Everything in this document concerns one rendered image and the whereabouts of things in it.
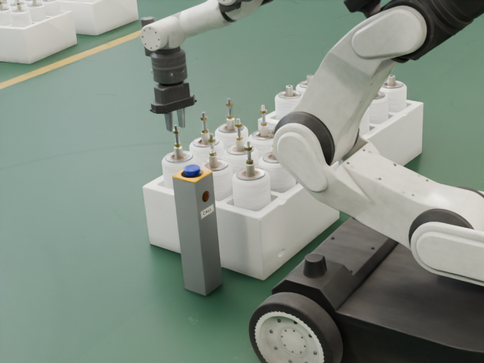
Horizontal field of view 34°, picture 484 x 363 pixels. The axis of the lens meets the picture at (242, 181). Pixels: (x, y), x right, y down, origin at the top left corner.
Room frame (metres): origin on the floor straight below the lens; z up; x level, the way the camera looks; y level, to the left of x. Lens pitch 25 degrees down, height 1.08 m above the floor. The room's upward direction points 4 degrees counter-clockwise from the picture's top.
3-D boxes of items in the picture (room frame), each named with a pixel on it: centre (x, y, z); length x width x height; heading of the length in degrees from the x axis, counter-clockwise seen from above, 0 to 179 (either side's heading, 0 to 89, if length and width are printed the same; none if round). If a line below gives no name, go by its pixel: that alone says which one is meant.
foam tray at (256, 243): (1.99, 0.00, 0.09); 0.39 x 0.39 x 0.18; 52
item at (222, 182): (1.90, 0.07, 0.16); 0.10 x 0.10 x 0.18
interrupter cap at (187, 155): (1.97, 0.16, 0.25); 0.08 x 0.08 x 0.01
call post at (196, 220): (1.71, 0.12, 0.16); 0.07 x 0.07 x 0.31; 52
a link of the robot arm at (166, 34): (1.97, 0.18, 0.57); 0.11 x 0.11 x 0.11; 57
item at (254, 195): (1.83, -0.02, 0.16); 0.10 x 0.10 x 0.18
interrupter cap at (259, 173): (1.83, -0.02, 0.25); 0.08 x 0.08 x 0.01
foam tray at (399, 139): (2.43, -0.34, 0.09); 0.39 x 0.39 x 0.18; 50
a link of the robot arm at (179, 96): (1.97, 0.17, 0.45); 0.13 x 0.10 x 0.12; 124
